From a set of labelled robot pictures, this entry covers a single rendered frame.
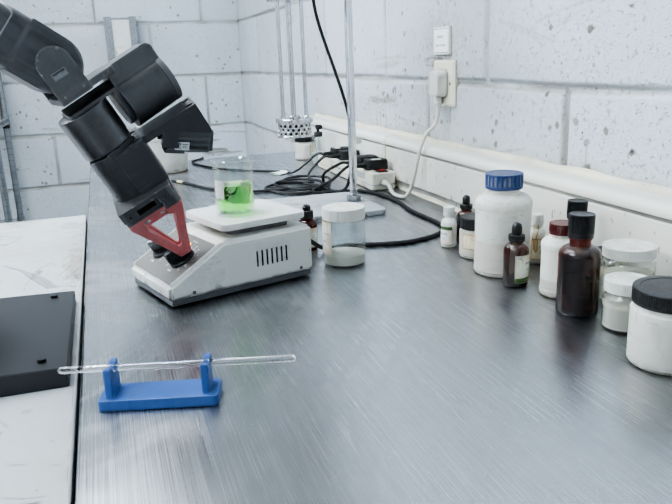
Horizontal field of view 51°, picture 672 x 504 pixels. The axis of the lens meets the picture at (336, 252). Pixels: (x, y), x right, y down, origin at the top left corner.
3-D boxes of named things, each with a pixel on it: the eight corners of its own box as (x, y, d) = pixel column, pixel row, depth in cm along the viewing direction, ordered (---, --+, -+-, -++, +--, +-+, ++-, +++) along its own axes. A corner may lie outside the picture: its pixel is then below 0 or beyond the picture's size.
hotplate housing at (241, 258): (172, 311, 81) (164, 244, 79) (132, 284, 92) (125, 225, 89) (328, 272, 93) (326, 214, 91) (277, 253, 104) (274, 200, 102)
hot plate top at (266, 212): (224, 233, 84) (223, 225, 84) (183, 217, 93) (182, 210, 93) (307, 217, 90) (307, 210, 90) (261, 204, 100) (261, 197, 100)
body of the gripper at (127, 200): (164, 171, 85) (129, 120, 81) (178, 197, 76) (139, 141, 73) (118, 201, 84) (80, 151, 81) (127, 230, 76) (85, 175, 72)
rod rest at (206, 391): (97, 413, 58) (92, 373, 57) (108, 394, 61) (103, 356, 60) (218, 406, 58) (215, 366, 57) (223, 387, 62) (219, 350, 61)
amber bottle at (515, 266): (498, 286, 86) (500, 223, 83) (508, 279, 88) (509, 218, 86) (522, 290, 84) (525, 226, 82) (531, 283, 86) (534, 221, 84)
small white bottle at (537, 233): (522, 260, 95) (523, 212, 94) (537, 258, 96) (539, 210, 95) (534, 265, 93) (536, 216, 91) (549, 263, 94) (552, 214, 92)
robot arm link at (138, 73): (168, 96, 83) (106, 3, 78) (191, 97, 76) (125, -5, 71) (87, 152, 80) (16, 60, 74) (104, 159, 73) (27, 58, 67)
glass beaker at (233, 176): (248, 221, 87) (243, 156, 85) (208, 220, 88) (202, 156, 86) (264, 211, 93) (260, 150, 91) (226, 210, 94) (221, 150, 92)
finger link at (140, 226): (202, 224, 89) (160, 164, 84) (214, 244, 83) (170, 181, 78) (156, 253, 88) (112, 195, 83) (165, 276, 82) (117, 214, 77)
